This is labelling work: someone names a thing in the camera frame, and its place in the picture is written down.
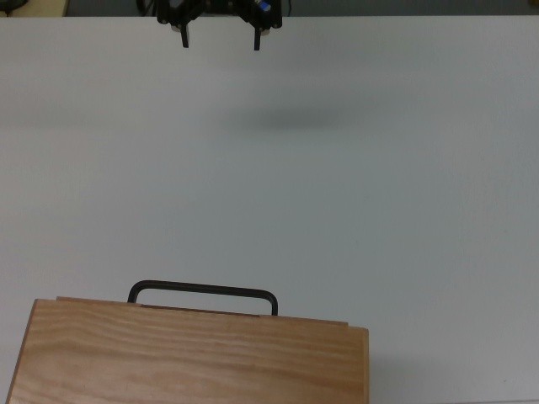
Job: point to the wooden cabinet case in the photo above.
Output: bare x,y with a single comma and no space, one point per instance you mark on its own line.
189,362

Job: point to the brown wooden desk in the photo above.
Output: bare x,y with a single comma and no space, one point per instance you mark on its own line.
33,7

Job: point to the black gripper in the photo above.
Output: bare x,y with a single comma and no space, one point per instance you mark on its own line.
219,4

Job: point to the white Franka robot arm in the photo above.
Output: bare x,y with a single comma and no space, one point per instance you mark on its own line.
264,5

